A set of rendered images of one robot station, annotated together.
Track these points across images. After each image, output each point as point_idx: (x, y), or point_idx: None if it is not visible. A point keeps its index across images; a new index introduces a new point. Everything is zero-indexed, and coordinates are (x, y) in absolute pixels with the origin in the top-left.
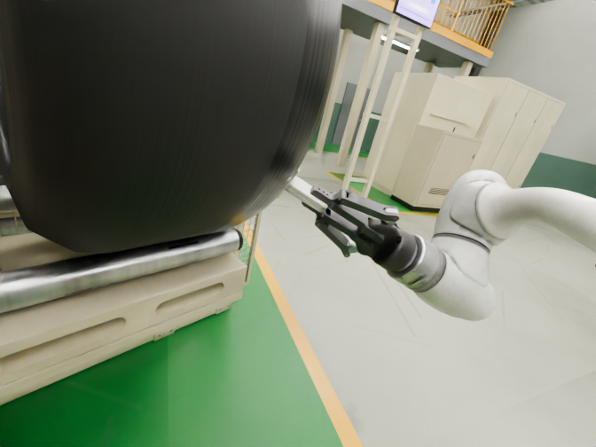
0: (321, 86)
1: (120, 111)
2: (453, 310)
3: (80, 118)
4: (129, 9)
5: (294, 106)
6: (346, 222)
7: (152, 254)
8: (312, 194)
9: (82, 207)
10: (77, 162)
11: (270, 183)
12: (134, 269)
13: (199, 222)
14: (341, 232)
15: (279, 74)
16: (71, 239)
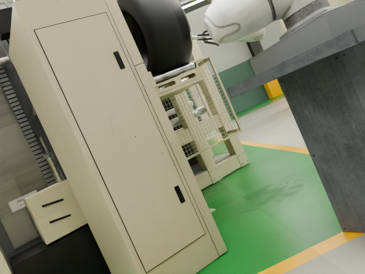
0: (181, 15)
1: (157, 32)
2: (250, 36)
3: (154, 36)
4: (154, 22)
5: (178, 20)
6: (211, 37)
7: (174, 69)
8: (197, 36)
9: (158, 50)
10: (156, 42)
11: (184, 36)
12: (171, 72)
13: (176, 51)
14: (213, 41)
15: (172, 18)
16: (159, 62)
